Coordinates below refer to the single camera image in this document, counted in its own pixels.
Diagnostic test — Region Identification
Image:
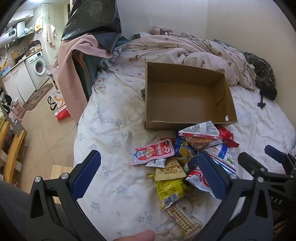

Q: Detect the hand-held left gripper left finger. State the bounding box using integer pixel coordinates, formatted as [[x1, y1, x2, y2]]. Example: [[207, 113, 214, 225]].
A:
[[25, 150, 107, 241]]

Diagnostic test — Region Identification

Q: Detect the red paper bag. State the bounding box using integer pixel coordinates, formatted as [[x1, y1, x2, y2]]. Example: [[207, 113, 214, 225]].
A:
[[54, 105, 71, 121]]

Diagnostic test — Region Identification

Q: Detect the white blue snack packet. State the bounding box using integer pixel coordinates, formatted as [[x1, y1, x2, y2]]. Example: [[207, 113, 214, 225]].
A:
[[203, 144, 237, 175]]

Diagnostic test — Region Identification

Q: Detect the white water heater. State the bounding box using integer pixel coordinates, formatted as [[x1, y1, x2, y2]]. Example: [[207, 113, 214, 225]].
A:
[[16, 21, 26, 38]]

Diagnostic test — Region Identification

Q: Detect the white red-edged snack packet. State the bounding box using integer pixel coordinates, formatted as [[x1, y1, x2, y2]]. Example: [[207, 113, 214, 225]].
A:
[[179, 120, 220, 149]]

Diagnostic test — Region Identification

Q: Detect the light wooden stool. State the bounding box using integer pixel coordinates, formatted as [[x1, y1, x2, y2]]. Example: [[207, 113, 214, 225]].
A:
[[50, 164, 75, 205]]

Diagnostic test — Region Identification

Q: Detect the brown floor mat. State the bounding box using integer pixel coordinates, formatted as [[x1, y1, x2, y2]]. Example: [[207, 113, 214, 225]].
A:
[[22, 82, 54, 111]]

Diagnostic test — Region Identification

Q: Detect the long yellow snack bar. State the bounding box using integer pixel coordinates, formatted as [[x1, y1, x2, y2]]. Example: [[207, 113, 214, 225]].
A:
[[161, 204, 203, 235]]

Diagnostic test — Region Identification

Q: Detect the white kitchen cabinet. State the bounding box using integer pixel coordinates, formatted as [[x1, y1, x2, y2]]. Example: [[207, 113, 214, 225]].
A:
[[0, 61, 37, 105]]

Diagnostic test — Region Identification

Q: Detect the wooden chair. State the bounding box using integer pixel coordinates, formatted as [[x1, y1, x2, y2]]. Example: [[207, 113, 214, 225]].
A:
[[0, 120, 27, 184]]

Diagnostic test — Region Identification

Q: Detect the dark green upholstered panel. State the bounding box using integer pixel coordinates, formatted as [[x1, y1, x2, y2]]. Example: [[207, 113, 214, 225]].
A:
[[72, 49, 105, 103]]

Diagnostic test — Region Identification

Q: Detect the red snack packet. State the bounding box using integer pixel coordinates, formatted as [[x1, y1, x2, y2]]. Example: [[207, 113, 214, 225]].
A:
[[216, 125, 240, 148]]

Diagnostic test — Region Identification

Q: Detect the white orange shopping bag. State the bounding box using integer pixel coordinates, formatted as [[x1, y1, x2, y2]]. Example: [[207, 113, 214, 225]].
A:
[[47, 90, 68, 112]]

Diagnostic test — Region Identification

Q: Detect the grey metal stand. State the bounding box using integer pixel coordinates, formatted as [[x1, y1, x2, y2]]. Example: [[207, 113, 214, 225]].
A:
[[6, 113, 25, 135]]

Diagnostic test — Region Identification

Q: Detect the person's left hand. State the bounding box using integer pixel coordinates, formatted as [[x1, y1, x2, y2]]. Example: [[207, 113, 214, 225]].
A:
[[108, 229, 157, 241]]

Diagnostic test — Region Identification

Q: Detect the hanging towel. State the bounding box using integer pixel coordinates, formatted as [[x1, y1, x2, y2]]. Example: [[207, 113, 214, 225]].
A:
[[45, 23, 57, 50]]

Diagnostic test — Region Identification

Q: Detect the beige snack packet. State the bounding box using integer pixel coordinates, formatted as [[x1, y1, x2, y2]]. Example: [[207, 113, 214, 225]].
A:
[[154, 158, 187, 181]]

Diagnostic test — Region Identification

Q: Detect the black tasselled cord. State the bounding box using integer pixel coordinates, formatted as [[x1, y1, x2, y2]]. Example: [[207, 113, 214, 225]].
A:
[[257, 89, 267, 110]]

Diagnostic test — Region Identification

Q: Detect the white silver snack bar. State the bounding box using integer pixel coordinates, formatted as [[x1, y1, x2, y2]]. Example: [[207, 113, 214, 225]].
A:
[[146, 159, 166, 169]]

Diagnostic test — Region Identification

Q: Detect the white washing machine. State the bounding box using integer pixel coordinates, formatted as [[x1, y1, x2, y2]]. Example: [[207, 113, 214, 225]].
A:
[[25, 51, 50, 91]]

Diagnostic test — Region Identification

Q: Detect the blue yellow snack packet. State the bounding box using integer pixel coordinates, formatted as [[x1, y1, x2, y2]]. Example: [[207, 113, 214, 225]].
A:
[[174, 137, 199, 165]]

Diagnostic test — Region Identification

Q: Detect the brown cardboard box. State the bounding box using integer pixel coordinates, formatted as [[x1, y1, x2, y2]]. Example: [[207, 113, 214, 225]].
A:
[[144, 61, 238, 130]]

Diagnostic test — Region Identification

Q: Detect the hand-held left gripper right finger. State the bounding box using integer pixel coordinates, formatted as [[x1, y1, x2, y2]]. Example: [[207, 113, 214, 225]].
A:
[[196, 151, 275, 241]]

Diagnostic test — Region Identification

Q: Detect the yellow green chips packet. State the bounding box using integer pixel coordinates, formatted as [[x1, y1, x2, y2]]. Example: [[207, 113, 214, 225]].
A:
[[147, 174, 193, 210]]

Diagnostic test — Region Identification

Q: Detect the pink crumpled garment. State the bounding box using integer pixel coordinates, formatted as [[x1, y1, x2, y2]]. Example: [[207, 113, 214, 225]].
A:
[[150, 25, 176, 36]]

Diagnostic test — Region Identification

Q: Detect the pink cartoon snack pouch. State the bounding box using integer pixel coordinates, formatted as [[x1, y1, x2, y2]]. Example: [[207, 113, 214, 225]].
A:
[[130, 138, 176, 166]]

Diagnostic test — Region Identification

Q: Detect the checked bear-print duvet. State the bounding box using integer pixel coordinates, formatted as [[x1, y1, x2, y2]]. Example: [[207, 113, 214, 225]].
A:
[[110, 30, 256, 90]]

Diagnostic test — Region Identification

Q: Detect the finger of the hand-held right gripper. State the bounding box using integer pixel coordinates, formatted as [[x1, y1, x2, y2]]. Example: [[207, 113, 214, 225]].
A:
[[264, 145, 296, 175], [238, 152, 292, 186]]

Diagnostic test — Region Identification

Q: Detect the white red-label snack packet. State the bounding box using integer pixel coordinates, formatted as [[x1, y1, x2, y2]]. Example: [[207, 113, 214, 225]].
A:
[[186, 168, 220, 200]]

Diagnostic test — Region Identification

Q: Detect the black plastic bag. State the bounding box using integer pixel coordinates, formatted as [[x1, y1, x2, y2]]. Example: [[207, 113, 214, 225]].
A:
[[61, 0, 122, 53]]

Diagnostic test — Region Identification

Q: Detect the camouflage cloth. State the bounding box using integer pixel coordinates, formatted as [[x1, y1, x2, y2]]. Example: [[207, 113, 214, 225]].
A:
[[242, 52, 278, 100]]

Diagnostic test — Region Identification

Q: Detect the pink cloth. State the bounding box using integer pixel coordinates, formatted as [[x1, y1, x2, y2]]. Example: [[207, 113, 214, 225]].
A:
[[57, 33, 114, 117]]

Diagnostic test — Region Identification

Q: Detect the pink printed bag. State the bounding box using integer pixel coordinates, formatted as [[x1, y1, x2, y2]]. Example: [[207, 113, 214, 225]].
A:
[[10, 102, 26, 120]]

